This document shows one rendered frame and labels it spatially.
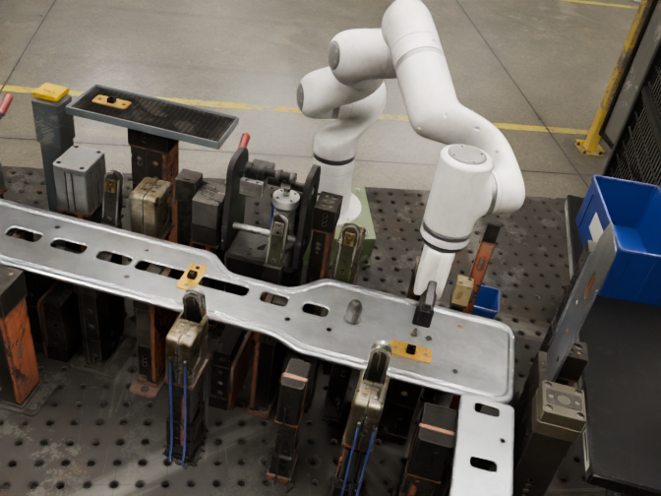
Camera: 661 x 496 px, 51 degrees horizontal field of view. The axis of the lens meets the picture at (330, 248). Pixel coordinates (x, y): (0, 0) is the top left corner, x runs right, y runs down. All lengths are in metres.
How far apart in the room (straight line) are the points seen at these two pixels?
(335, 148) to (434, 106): 0.72
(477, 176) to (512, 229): 1.27
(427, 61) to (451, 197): 0.26
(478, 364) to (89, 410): 0.83
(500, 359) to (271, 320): 0.45
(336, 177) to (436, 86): 0.77
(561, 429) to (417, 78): 0.65
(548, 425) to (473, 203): 0.43
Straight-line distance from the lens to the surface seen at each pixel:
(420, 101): 1.20
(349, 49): 1.44
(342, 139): 1.88
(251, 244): 1.62
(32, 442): 1.60
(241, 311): 1.40
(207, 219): 1.57
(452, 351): 1.40
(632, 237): 1.87
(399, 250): 2.12
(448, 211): 1.12
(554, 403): 1.30
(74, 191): 1.64
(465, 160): 1.10
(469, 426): 1.29
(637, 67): 4.36
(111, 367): 1.70
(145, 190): 1.58
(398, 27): 1.30
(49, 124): 1.82
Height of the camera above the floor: 1.95
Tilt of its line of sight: 37 degrees down
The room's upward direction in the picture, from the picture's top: 10 degrees clockwise
